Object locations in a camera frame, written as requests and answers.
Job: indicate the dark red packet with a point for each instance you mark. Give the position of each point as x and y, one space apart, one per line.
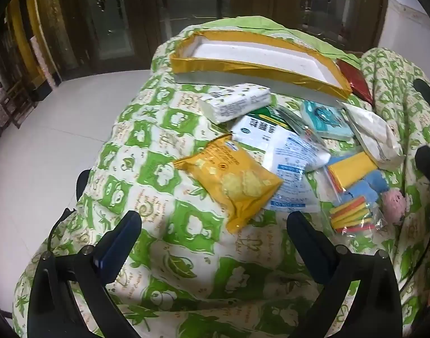
355 79

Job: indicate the yellow chips packet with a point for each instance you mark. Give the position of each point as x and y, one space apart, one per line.
232 183

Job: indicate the gold framed panels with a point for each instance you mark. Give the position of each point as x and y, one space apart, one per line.
35 24

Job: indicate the white blue desiccant packet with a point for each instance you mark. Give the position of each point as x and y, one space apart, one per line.
292 172

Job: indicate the lemon print tissue pack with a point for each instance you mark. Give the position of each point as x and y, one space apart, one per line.
236 104

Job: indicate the yellow blue sponges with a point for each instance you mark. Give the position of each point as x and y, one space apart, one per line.
350 170

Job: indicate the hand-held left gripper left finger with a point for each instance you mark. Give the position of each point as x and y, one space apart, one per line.
118 243

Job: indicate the green white medicine pack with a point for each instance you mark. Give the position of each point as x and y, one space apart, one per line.
257 128

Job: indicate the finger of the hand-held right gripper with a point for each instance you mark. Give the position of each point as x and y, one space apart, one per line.
429 163

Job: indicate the blue soft cloth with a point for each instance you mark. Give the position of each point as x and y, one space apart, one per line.
375 183

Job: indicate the yellow-rimmed white foam tray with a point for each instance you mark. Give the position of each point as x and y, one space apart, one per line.
257 51

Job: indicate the teal cartoon tissue pack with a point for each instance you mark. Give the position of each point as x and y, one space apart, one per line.
324 119

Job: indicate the bag of red yellow strips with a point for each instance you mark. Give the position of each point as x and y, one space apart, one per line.
348 214

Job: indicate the dark wooden glass-door cabinet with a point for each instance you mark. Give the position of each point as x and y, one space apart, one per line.
201 0

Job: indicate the white red-label packet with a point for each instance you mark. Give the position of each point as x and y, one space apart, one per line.
373 133

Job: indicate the black shoe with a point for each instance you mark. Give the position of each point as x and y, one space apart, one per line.
83 183

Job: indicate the green white printed blanket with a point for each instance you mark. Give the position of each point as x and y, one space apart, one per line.
187 253

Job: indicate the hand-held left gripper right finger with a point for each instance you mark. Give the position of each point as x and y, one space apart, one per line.
306 243

